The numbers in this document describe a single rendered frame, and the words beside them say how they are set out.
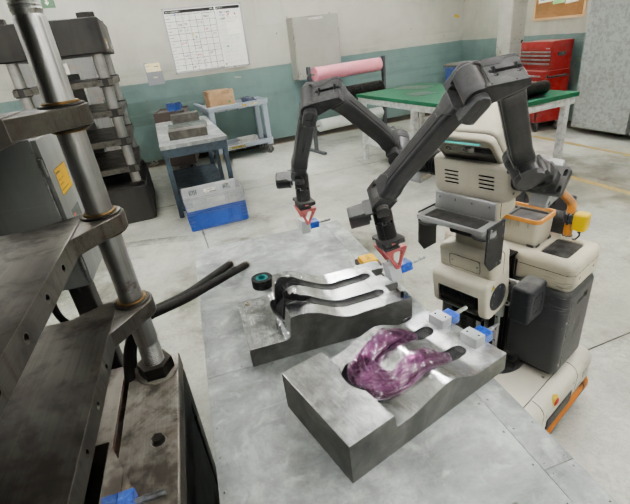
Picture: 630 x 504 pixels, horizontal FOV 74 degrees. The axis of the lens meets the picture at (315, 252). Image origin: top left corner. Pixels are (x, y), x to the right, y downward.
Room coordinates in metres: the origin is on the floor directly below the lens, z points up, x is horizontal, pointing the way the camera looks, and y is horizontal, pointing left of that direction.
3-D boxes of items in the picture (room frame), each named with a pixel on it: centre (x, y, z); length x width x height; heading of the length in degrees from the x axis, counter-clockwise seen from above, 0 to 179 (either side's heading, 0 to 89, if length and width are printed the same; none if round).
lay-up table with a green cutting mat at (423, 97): (5.02, -1.74, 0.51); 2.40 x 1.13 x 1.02; 21
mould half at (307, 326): (1.11, 0.00, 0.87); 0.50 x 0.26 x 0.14; 104
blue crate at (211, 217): (4.22, 0.99, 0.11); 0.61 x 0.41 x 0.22; 107
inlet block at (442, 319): (0.97, -0.37, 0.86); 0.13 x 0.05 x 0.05; 121
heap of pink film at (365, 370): (0.79, -0.17, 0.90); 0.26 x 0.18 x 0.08; 121
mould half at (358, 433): (0.78, -0.17, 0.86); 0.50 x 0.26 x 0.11; 121
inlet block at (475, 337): (0.88, -0.42, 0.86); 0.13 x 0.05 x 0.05; 121
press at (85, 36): (5.10, 2.41, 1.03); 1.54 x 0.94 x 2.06; 17
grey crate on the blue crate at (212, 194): (4.22, 0.99, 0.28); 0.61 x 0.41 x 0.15; 107
